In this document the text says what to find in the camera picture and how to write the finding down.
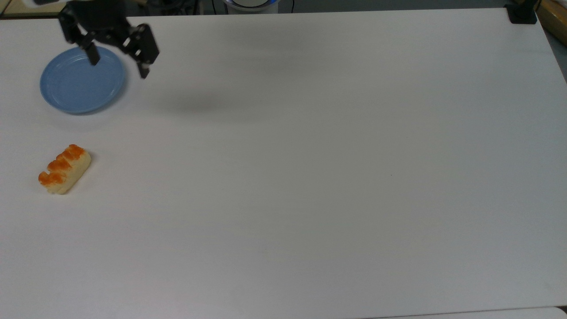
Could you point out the blue round plate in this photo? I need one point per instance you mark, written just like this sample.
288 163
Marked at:
75 84

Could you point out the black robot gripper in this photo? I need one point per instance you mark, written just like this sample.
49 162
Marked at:
99 15

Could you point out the wooden furniture edge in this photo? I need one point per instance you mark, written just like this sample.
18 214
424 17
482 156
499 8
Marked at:
556 17

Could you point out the bread loaf with orange crust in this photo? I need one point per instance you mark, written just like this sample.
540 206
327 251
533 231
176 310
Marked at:
64 170

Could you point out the black table clamp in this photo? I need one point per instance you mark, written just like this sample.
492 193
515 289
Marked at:
522 13

